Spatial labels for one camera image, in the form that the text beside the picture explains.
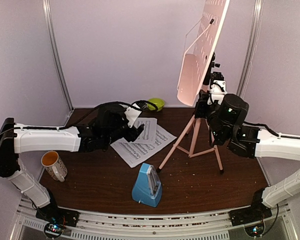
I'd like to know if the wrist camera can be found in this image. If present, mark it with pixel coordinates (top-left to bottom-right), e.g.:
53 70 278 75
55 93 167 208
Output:
124 100 148 128
209 71 227 95

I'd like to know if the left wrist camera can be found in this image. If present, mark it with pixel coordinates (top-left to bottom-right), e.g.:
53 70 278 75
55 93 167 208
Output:
124 100 148 128

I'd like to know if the blue metronome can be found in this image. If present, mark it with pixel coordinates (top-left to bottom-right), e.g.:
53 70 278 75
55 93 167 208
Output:
131 163 163 208

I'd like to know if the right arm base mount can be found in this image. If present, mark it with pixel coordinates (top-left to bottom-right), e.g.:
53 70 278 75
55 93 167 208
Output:
229 207 272 227

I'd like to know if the pink music stand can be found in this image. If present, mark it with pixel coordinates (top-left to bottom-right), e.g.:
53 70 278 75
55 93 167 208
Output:
157 0 230 174

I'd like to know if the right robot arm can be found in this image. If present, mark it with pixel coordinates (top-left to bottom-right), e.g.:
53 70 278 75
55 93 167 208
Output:
194 90 300 221

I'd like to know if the sheet music page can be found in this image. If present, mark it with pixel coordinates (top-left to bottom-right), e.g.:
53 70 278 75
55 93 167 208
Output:
133 117 157 144
110 125 177 168

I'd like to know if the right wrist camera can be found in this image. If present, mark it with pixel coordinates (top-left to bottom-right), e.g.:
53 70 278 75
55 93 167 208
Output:
209 71 227 95

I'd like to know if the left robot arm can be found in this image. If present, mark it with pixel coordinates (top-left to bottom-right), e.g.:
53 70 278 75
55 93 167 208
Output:
0 101 144 222

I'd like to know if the green bowl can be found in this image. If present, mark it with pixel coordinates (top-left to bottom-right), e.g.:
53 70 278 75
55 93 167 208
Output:
147 98 165 112

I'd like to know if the patterned mug yellow inside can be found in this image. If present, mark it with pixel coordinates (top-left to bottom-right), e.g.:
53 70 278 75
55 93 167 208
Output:
41 151 68 183

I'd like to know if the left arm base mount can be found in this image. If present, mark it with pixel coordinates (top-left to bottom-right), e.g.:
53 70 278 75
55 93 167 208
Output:
35 208 80 227

